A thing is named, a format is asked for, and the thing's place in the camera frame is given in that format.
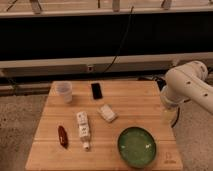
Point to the translucent pale gripper tip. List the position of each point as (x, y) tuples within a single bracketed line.
[(169, 116)]

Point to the green ceramic bowl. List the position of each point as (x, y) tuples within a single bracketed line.
[(136, 147)]

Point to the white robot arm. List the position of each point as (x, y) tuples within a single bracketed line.
[(186, 82)]

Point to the small white box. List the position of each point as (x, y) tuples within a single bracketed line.
[(107, 113)]

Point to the black smartphone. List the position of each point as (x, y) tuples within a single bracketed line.
[(96, 90)]

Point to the white tube with label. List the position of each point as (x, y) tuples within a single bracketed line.
[(84, 129)]

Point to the dark red pepper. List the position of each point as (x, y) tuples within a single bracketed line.
[(63, 139)]

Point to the clear plastic cup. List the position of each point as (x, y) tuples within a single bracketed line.
[(64, 90)]

